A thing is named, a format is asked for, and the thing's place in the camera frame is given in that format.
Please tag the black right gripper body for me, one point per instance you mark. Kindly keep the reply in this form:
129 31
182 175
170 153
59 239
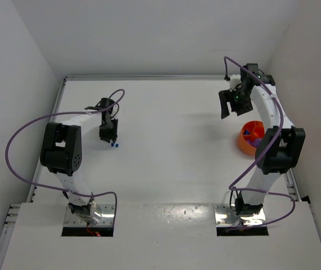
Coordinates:
234 102

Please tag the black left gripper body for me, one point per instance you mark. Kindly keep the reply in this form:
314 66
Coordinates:
107 133

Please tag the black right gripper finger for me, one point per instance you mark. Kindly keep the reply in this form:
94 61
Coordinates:
224 100
244 108

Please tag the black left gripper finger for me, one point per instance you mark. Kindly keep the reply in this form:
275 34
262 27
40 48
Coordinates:
106 137
114 130

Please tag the purple round lego piece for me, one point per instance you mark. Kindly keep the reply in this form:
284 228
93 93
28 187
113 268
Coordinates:
255 143

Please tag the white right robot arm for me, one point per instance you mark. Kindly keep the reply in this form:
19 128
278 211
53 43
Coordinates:
279 149

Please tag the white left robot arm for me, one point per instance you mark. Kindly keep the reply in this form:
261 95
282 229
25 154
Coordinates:
61 154

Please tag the orange divided round container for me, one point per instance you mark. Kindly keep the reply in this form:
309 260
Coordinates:
257 131

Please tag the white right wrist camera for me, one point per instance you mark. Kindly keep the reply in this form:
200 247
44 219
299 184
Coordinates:
233 80

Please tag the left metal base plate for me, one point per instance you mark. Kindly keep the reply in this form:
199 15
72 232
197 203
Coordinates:
103 217

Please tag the metal base plate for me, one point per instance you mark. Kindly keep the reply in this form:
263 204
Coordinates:
103 217
225 217

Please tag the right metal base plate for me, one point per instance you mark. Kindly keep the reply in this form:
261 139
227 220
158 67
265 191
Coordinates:
225 217

